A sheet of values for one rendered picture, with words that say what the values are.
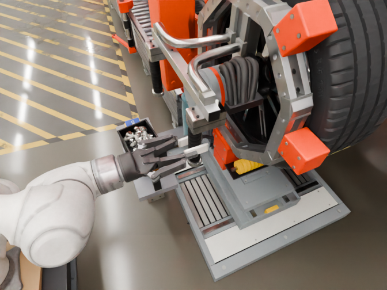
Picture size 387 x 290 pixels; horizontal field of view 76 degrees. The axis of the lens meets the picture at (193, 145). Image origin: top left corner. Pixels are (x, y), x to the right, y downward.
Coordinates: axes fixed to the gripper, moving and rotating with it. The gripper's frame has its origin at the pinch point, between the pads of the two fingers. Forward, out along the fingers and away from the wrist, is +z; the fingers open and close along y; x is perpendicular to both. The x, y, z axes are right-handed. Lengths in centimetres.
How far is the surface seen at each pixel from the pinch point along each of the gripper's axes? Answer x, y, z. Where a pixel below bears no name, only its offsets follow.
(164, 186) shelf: -37.9, -12.2, -7.6
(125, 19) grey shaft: -46, -184, 16
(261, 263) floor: -83, 24, 27
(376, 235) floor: -83, 37, 93
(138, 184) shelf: -37.9, -17.4, -17.5
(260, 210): -68, 4, 36
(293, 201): -66, 7, 54
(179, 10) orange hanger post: 9, -61, 20
